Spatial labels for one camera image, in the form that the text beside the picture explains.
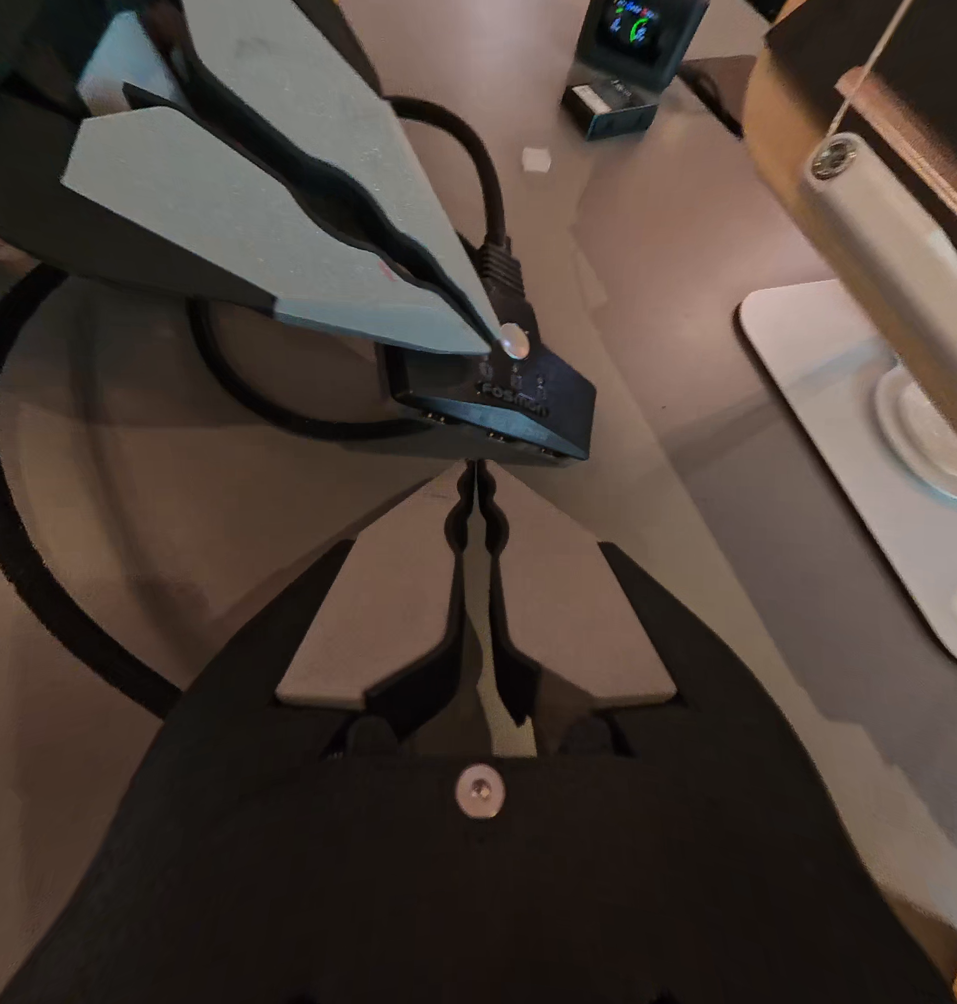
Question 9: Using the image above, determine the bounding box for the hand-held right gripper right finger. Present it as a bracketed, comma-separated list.
[475, 460, 679, 729]

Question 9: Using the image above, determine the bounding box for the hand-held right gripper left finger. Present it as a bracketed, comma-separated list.
[274, 460, 479, 742]

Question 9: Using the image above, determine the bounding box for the black hdmi switch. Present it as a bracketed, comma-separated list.
[376, 302, 598, 464]

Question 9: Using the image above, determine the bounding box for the black switch pigtail cable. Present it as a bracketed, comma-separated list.
[188, 94, 536, 442]

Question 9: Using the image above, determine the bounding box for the braided black hdmi cable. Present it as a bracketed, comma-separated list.
[0, 263, 185, 718]

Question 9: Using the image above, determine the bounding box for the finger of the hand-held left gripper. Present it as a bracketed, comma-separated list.
[176, 0, 528, 352]
[59, 82, 493, 358]

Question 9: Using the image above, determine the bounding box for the dark charger case with display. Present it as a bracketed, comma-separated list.
[574, 0, 712, 94]

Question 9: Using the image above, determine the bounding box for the monitor on white stand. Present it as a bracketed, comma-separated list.
[735, 0, 957, 676]

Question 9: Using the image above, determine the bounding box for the black camera battery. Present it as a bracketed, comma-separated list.
[560, 78, 658, 142]

